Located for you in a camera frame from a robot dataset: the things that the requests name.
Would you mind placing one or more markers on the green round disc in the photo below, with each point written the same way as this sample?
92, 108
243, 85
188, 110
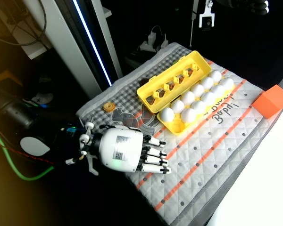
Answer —
176, 62

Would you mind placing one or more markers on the white camera bracket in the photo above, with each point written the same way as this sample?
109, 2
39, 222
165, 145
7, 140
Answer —
202, 18

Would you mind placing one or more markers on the grey quilt with bear print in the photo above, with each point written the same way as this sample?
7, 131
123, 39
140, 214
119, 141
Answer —
202, 160

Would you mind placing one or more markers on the dark brown round disc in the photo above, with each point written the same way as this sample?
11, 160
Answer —
143, 82

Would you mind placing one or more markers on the orange cube block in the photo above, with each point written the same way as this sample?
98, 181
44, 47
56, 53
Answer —
271, 101

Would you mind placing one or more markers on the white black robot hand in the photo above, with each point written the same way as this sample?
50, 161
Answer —
122, 148
260, 7

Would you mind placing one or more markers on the yellow egg carton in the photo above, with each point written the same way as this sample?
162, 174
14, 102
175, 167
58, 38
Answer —
202, 62

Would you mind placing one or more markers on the white charger plug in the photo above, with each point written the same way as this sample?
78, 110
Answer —
152, 37

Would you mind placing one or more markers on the white toy egg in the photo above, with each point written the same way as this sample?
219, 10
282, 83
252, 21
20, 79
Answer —
188, 115
227, 83
177, 106
167, 114
215, 75
208, 98
198, 106
207, 82
217, 90
188, 97
198, 90

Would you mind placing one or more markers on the white power strip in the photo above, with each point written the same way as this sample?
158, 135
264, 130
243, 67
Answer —
153, 46

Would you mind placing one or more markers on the white frame column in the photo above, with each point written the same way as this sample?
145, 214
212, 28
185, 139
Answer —
61, 47

